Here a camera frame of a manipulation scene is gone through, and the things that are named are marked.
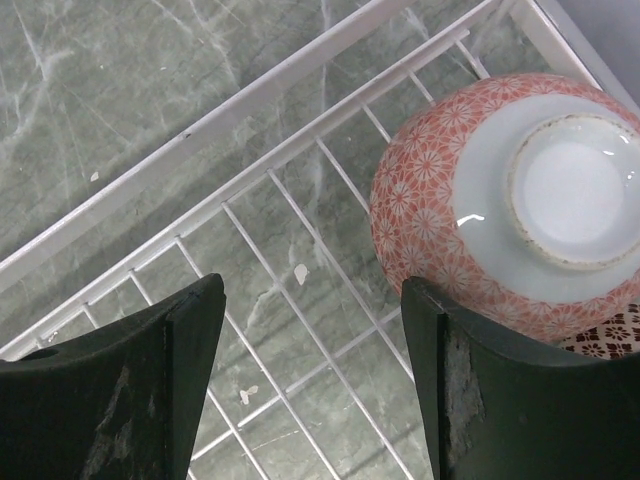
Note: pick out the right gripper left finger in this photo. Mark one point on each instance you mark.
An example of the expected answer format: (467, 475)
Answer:
(121, 402)

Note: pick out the pink floral patterned bowl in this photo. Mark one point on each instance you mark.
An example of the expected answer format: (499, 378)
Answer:
(518, 196)

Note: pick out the brown lattice patterned bowl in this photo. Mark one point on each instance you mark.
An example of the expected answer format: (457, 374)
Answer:
(615, 338)

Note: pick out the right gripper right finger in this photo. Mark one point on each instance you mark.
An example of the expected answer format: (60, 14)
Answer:
(496, 404)

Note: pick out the white wire dish rack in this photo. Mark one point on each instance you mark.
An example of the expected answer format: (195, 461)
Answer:
(145, 144)

